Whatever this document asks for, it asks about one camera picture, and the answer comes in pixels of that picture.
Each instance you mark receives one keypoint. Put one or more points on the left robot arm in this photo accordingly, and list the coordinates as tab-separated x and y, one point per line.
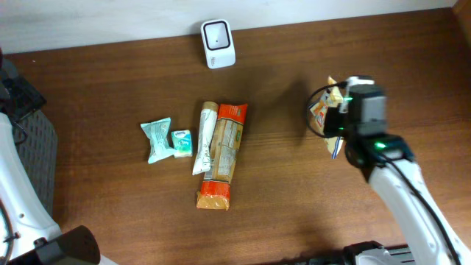
28	234

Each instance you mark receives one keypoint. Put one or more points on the white beige tube packet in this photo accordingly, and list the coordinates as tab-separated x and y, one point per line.
208	117

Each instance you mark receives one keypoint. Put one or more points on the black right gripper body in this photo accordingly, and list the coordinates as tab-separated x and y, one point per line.
334	125

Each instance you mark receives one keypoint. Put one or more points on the white barcode scanner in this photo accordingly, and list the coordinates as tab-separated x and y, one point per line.
218	43

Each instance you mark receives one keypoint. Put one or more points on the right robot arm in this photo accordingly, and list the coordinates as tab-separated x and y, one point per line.
390	168

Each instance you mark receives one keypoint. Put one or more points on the small green tissue pack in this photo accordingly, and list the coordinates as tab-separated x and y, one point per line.
182	143

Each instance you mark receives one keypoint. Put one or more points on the pale green packet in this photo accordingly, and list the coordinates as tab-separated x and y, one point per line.
157	132

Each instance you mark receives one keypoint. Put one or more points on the orange long pasta packet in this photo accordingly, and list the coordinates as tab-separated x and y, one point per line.
215	190

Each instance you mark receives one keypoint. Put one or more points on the grey plastic mesh basket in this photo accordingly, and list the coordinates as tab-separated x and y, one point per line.
34	136

